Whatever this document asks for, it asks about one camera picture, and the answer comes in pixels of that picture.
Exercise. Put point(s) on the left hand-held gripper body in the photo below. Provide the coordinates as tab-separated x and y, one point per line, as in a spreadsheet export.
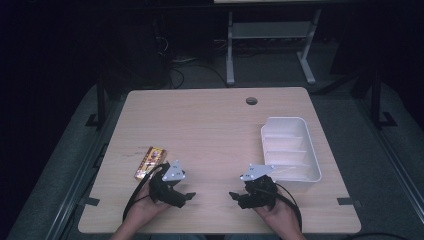
166	191

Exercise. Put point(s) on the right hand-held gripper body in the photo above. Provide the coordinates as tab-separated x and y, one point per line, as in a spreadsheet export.
261	195

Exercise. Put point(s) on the yellow red snack packet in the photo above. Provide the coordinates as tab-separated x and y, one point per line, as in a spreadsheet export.
151	160

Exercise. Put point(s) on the white plastic divided bin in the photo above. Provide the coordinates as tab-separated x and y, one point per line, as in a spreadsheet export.
290	150

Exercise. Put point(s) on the person's left hand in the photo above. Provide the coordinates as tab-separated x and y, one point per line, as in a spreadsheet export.
143	210

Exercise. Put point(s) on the person's right hand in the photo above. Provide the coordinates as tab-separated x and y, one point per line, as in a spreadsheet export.
283	218

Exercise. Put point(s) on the black metal stand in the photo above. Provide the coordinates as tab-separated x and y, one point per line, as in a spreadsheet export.
100	103
376	100

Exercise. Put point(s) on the white metal desk frame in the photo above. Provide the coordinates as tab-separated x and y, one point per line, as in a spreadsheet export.
270	30

